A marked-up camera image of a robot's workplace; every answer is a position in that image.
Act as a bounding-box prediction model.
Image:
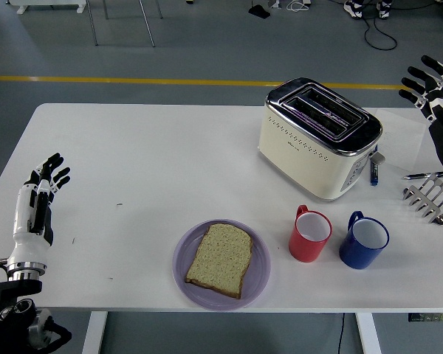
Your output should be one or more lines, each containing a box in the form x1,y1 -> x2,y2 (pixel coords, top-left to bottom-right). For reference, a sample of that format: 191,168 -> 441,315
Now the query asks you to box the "thin black cable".
335,312 -> 346,354

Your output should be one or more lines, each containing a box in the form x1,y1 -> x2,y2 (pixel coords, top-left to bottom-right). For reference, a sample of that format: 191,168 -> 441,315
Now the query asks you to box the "metal toast rack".
402,173 -> 443,225

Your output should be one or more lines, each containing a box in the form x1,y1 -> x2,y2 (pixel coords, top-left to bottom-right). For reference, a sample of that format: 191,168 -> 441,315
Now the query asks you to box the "white paper sheet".
371,108 -> 431,173

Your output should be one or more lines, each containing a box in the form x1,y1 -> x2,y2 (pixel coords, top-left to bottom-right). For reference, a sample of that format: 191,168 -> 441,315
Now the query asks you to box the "table control panel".
408,312 -> 443,322

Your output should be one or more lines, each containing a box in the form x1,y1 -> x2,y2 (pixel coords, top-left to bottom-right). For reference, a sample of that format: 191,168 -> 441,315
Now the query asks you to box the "white stand base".
7,0 -> 86,15

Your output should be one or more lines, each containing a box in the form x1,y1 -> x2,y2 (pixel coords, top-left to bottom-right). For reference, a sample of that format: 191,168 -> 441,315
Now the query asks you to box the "black floor cable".
363,14 -> 398,51

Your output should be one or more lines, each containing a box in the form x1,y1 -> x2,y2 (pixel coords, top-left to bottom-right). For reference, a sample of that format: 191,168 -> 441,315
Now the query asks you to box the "red mug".
288,204 -> 333,263

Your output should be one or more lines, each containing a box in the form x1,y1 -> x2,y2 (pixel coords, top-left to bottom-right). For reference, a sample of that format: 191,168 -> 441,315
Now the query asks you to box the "blue marker pen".
368,145 -> 380,187

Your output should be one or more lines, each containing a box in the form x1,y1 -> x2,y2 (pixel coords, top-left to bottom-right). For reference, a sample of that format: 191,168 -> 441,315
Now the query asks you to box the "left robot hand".
7,153 -> 72,265

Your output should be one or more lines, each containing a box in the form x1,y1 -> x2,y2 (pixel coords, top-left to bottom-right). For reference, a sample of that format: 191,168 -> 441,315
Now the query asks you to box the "black foot pedal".
247,0 -> 271,18

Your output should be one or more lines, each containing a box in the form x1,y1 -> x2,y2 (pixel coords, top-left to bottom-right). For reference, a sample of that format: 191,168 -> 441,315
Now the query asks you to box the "white table leg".
355,312 -> 383,354
81,311 -> 109,354

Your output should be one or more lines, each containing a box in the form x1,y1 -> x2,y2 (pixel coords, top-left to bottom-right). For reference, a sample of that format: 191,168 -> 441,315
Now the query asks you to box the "grey metal chair frame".
85,0 -> 163,48

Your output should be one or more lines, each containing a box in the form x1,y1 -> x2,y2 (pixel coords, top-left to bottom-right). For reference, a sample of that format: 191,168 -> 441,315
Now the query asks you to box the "purple plate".
171,219 -> 272,310

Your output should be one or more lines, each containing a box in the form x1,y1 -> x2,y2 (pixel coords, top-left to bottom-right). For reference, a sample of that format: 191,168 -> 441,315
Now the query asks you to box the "blue mug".
338,210 -> 390,270

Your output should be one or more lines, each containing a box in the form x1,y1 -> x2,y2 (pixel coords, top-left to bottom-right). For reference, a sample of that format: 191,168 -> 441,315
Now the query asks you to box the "black silver pen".
401,169 -> 443,181

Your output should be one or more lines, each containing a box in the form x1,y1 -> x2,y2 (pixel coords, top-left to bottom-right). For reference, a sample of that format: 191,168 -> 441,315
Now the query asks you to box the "bread slice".
185,223 -> 254,299

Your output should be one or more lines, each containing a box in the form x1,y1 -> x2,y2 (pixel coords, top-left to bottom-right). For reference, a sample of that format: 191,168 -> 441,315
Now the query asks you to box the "cream chrome toaster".
257,77 -> 385,202

